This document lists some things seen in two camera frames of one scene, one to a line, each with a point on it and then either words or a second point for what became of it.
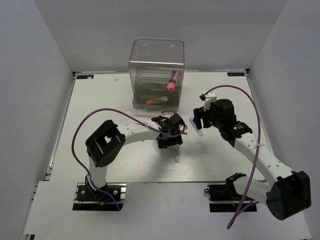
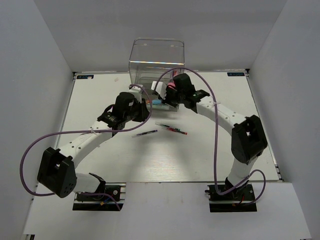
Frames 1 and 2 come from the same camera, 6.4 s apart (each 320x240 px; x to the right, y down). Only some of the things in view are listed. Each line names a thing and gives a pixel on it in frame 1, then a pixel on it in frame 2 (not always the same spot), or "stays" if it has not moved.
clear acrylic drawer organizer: x=156 y=68 stays
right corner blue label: x=235 y=74 stays
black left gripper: x=162 y=144 to x=143 y=108
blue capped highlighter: x=199 y=132 to x=156 y=101
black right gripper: x=199 y=114 to x=166 y=100
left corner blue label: x=85 y=76 stays
